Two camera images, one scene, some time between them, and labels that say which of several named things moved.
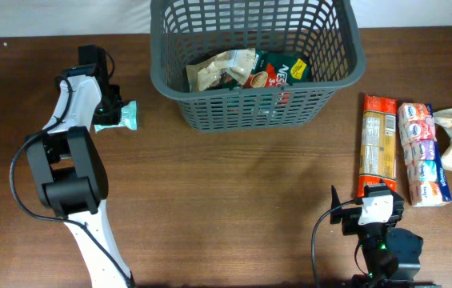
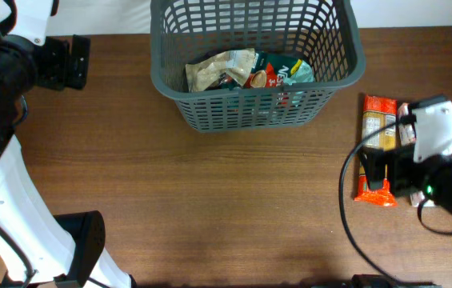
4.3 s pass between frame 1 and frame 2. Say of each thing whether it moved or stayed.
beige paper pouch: stayed
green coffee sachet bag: stayed
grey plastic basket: stayed
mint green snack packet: moved
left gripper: moved
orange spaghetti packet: stayed
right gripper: moved
